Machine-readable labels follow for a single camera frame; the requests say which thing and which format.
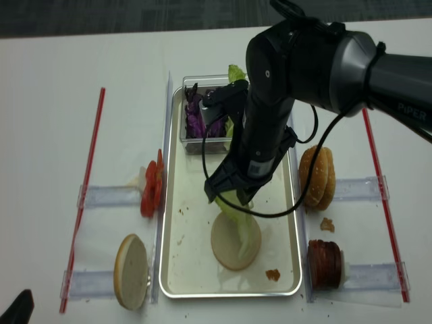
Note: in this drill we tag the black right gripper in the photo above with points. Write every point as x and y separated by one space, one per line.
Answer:
243 175

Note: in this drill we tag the green lettuce leaf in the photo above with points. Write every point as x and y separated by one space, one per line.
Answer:
242 220

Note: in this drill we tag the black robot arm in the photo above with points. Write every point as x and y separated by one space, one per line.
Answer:
323 65

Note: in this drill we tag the green lettuce in box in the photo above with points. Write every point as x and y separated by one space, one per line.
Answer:
236 106

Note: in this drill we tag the meat crumb on table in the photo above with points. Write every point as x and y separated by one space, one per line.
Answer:
327 225

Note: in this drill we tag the sliced tomato stack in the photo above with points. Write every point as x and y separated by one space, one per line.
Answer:
151 195

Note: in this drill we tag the meat crumb on tray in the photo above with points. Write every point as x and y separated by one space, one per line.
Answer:
273 275

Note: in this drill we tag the purple cabbage leaves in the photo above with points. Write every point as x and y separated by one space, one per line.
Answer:
195 127

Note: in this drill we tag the front sesame bun top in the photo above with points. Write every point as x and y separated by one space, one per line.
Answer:
319 176

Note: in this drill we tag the sesame bun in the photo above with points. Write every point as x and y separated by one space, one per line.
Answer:
319 176
330 187

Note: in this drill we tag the right long clear divider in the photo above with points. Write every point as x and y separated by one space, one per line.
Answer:
300 213

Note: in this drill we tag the long clear divider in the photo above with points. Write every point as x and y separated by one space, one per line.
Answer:
161 210
300 213

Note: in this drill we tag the rear sesame bun top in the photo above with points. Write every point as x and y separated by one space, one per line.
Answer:
330 187

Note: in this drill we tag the bun bottom on tray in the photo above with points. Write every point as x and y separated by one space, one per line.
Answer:
225 243

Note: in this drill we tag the left long clear divider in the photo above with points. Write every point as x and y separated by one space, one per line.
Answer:
161 210

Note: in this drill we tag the white onion piece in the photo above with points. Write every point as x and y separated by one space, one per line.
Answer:
139 181

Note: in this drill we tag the right upper clear holder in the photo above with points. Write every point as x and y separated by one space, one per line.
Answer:
362 189

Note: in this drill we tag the clear holder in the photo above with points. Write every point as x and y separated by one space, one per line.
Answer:
108 196
362 189
377 277
77 285

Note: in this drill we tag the metal baking tray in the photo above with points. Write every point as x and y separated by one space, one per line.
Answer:
200 247

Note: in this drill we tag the left upper clear holder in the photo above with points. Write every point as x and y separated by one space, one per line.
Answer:
108 196

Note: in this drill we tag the white bun half upright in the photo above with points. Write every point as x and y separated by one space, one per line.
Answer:
130 274

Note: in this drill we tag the left red tape strip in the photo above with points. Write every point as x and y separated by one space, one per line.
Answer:
70 266

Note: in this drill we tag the red tape strip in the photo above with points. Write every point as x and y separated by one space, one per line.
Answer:
387 211
70 266

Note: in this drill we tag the right lower clear holder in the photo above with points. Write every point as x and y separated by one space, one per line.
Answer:
377 277

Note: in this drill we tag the right red tape strip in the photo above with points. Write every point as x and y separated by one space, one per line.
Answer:
387 211

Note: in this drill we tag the left lower clear holder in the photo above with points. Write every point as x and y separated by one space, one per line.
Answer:
77 285

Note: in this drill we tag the black left gripper tip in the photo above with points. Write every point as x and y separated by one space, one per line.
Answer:
20 310

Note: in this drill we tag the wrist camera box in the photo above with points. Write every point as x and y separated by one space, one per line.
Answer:
214 105

